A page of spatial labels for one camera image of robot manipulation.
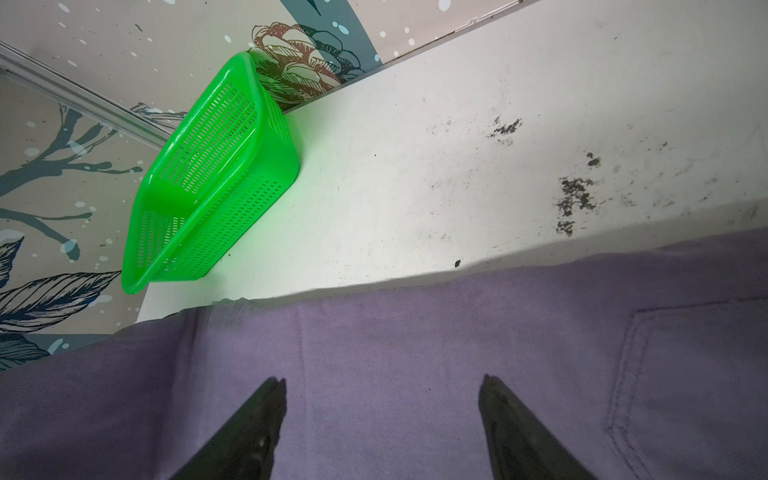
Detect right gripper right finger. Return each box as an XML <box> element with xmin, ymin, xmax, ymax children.
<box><xmin>478</xmin><ymin>375</ymin><xmax>594</xmax><ymax>479</ymax></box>

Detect green plastic basket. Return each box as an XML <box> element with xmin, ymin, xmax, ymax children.
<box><xmin>121</xmin><ymin>52</ymin><xmax>300</xmax><ymax>294</ymax></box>

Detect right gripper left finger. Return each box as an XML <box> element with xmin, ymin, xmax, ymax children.
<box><xmin>173</xmin><ymin>377</ymin><xmax>287</xmax><ymax>480</ymax></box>

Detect purple trousers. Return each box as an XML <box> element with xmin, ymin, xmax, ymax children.
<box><xmin>1</xmin><ymin>229</ymin><xmax>767</xmax><ymax>479</ymax></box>

